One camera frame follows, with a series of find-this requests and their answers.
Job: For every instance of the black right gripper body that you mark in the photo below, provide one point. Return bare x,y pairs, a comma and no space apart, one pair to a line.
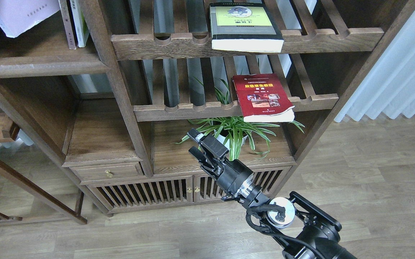
231,176

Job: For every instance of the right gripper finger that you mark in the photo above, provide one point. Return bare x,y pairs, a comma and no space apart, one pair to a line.
198,154
196,135

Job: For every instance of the white lavender paperback book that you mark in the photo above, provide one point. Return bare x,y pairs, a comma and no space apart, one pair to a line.
18,16

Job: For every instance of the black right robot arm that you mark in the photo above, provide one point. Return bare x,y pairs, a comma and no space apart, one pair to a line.
302,229

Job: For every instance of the green spider plant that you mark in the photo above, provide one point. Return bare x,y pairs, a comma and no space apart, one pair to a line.
237,128

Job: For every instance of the red paperback book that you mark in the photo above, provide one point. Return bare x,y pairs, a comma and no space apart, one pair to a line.
262,98

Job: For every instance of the brass drawer knob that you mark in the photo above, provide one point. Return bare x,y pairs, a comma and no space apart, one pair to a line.
109,174

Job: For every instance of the dark wooden bookshelf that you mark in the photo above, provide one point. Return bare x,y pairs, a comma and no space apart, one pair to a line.
122,101

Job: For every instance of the yellow-green black thick book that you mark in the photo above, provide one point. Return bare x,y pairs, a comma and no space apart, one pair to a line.
245,27

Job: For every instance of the white green upright book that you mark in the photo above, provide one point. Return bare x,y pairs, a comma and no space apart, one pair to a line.
82,31

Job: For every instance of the brown upright book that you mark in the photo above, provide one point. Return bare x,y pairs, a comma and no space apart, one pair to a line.
68,23

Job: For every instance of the white curtain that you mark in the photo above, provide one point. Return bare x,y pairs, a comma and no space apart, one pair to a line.
389,87

